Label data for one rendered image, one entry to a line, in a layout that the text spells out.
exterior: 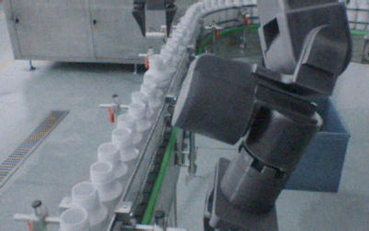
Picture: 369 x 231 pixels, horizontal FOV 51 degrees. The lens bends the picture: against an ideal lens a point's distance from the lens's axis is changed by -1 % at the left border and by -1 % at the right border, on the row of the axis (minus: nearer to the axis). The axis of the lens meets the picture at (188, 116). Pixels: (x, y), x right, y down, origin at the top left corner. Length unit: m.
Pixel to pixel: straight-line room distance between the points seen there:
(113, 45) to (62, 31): 0.58
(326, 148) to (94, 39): 3.46
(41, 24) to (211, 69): 4.29
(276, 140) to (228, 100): 0.06
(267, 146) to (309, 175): 0.97
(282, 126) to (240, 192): 0.08
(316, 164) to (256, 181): 0.93
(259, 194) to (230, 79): 0.11
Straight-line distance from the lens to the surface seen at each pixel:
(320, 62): 0.33
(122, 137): 0.73
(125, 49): 4.32
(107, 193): 0.65
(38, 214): 0.70
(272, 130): 0.34
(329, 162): 1.29
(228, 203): 0.38
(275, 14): 0.36
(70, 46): 4.52
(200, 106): 0.32
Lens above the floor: 1.52
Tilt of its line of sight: 26 degrees down
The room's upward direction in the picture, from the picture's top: straight up
